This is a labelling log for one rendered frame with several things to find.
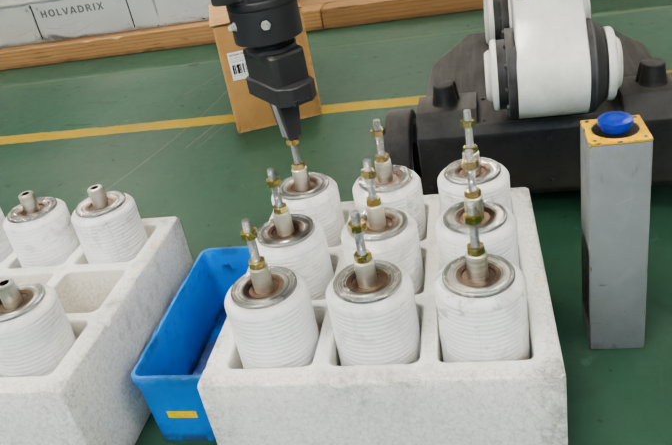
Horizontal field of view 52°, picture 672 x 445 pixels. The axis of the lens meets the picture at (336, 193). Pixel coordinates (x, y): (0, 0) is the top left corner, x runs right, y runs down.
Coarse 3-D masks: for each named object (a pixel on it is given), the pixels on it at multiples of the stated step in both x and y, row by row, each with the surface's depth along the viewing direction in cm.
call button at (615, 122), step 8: (608, 112) 83; (616, 112) 83; (624, 112) 82; (600, 120) 82; (608, 120) 81; (616, 120) 81; (624, 120) 80; (632, 120) 80; (608, 128) 81; (616, 128) 80; (624, 128) 80
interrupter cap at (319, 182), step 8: (312, 176) 99; (320, 176) 99; (288, 184) 98; (312, 184) 98; (320, 184) 96; (328, 184) 96; (280, 192) 96; (288, 192) 96; (296, 192) 96; (304, 192) 95; (312, 192) 95; (320, 192) 95
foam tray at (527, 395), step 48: (528, 192) 99; (432, 240) 93; (528, 240) 89; (432, 288) 83; (528, 288) 80; (432, 336) 76; (240, 384) 75; (288, 384) 73; (336, 384) 73; (384, 384) 71; (432, 384) 70; (480, 384) 69; (528, 384) 68; (240, 432) 78; (288, 432) 77; (336, 432) 76; (384, 432) 75; (432, 432) 74; (480, 432) 73; (528, 432) 72
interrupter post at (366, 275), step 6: (372, 258) 73; (354, 264) 73; (360, 264) 73; (366, 264) 72; (372, 264) 73; (360, 270) 73; (366, 270) 73; (372, 270) 73; (360, 276) 73; (366, 276) 73; (372, 276) 73; (360, 282) 74; (366, 282) 73; (372, 282) 74
